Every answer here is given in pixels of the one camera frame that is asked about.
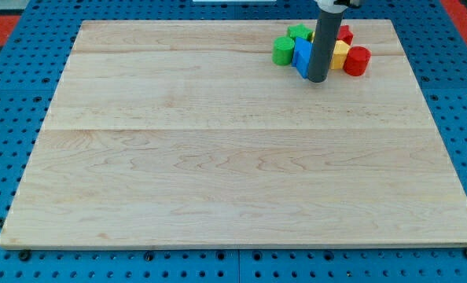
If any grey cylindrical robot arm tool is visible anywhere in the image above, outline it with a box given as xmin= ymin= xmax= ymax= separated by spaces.
xmin=307 ymin=8 xmax=346 ymax=83

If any light wooden board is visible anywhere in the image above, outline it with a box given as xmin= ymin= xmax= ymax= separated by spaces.
xmin=0 ymin=20 xmax=467 ymax=251

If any green cylinder block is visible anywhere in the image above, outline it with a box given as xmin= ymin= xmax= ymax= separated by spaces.
xmin=272 ymin=36 xmax=295 ymax=66

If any blue arrow-shaped block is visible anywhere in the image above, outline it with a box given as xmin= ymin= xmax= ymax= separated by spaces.
xmin=292 ymin=37 xmax=312 ymax=79

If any green star block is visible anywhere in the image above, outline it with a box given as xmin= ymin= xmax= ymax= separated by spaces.
xmin=286 ymin=24 xmax=313 ymax=41

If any yellow pentagon block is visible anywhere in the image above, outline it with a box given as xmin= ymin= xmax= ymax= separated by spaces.
xmin=329 ymin=40 xmax=351 ymax=70

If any red cylinder block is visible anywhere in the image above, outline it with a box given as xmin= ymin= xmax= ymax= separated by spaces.
xmin=343 ymin=46 xmax=371 ymax=76

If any red star block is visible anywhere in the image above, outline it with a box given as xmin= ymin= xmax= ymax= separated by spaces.
xmin=336 ymin=25 xmax=354 ymax=46

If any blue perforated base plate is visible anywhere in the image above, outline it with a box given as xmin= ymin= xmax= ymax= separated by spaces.
xmin=0 ymin=0 xmax=467 ymax=282

